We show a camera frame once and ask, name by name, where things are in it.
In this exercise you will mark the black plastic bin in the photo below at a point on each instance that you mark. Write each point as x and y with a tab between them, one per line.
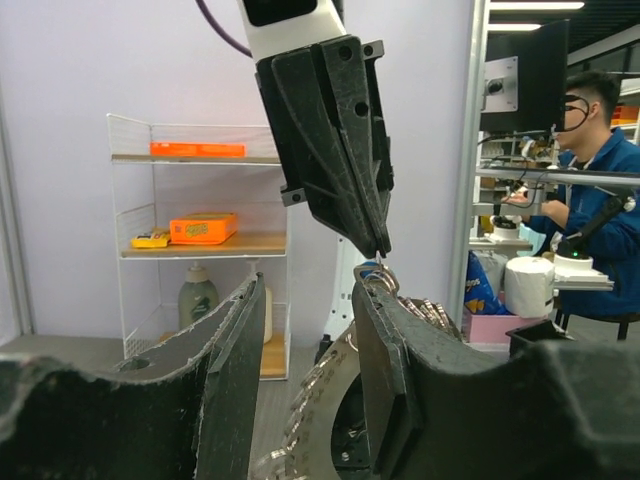
525	336

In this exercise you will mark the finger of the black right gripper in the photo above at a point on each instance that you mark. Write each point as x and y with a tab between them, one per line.
359	171
295	92

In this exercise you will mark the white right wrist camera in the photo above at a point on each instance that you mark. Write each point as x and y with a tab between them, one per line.
275	27

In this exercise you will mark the orange Gillette box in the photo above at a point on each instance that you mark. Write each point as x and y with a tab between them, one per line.
177	149

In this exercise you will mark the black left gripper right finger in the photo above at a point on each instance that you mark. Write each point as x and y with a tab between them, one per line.
436	408

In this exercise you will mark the white paper towel roll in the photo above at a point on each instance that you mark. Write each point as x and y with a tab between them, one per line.
529	287

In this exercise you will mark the white wire shelf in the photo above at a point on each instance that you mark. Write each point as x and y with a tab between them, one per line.
197	210

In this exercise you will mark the person in blue jacket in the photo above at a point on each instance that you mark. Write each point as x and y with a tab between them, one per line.
589	143

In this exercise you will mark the orange Reese's box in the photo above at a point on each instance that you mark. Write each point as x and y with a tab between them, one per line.
203	228

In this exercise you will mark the green soap dispenser bottle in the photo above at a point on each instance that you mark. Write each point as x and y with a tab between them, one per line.
197	297

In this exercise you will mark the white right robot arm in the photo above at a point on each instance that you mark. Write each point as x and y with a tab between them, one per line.
348	258

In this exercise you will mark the blue Doritos bag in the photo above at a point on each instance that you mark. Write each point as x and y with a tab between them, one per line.
479	296

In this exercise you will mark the black computer monitor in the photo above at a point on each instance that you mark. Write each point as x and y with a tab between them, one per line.
525	80

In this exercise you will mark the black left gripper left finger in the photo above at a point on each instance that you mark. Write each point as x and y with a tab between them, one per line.
183	409

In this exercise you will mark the yellow M&M's bag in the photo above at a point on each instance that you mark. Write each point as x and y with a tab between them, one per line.
156	238

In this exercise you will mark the white soap dispenser bottle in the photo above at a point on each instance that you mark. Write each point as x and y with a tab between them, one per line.
268	321

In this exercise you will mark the round steel keyring disc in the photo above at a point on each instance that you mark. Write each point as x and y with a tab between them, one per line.
362	409

